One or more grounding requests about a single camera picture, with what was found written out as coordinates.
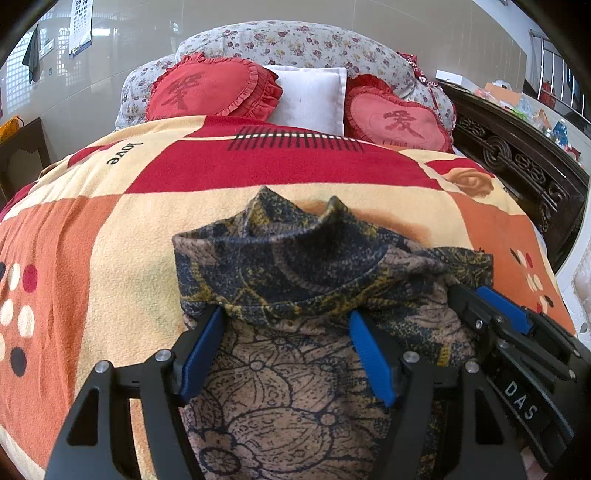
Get floral padded headboard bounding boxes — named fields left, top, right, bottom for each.
left=115, top=19, right=458, bottom=130

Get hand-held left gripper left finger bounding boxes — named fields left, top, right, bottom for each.
left=44, top=305, right=227, bottom=480

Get dark carved wooden cabinet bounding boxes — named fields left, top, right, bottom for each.
left=436, top=74, right=591, bottom=273

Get dark wooden side furniture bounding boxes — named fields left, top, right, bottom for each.
left=0, top=117, right=52, bottom=199

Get red ruffled cloth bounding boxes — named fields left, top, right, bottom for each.
left=397, top=52, right=439, bottom=89

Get wall calendar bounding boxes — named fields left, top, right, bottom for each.
left=68, top=0, right=95, bottom=58

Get white square pillow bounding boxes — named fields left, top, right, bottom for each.
left=263, top=66, right=348, bottom=136

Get dark hanging cloth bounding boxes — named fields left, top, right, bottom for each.
left=23, top=25, right=43, bottom=84

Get assorted packets and bottles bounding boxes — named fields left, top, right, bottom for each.
left=475, top=79, right=585, bottom=160

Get red orange printed blanket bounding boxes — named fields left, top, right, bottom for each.
left=0, top=114, right=578, bottom=480

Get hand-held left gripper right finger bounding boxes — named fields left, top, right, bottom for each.
left=348, top=310, right=525, bottom=480

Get metal railing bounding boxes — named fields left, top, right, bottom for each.
left=529, top=28, right=583, bottom=121

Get red heart pillow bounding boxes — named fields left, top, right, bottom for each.
left=145, top=52, right=283, bottom=121
left=342, top=74, right=455, bottom=152

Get white upholstered chair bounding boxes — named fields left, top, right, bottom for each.
left=554, top=231, right=591, bottom=344

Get brown floral patterned shirt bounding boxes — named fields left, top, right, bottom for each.
left=172, top=186, right=495, bottom=480

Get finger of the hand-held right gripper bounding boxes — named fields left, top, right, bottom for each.
left=475, top=285, right=591, bottom=358
left=448, top=282, right=575, bottom=381

